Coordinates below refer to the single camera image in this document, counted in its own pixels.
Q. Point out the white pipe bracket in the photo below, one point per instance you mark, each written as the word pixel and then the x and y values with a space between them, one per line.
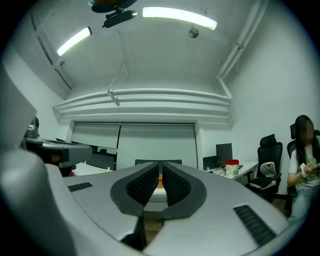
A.
pixel 113 97

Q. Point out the white ceiling pipes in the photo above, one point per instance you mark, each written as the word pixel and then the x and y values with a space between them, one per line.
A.
pixel 145 100

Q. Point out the orange box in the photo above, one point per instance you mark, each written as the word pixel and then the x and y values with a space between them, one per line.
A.
pixel 160 180

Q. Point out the black chair with white lumbar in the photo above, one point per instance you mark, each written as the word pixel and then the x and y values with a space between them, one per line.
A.
pixel 268 160

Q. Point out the wide white roller blind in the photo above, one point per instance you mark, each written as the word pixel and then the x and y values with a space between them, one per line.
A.
pixel 157 142

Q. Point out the white jar with red lid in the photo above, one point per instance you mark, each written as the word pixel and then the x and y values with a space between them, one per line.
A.
pixel 232 168

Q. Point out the ceiling tube light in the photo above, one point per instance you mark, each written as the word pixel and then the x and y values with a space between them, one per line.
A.
pixel 73 41
pixel 178 16

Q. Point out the black head-worn camera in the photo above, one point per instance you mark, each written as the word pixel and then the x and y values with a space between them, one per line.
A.
pixel 117 16

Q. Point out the round smoke detector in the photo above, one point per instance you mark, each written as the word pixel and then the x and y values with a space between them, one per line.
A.
pixel 193 32

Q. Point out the dark monitor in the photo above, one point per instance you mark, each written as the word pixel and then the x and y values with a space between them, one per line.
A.
pixel 224 153

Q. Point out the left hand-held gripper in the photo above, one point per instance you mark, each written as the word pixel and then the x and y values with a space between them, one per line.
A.
pixel 32 132

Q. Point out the narrow white roller blind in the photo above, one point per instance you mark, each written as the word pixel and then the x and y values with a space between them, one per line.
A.
pixel 96 135

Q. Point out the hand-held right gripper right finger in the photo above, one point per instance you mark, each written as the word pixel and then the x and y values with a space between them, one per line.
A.
pixel 220 200

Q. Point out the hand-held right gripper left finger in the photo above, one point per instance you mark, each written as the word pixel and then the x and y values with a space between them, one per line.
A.
pixel 100 190

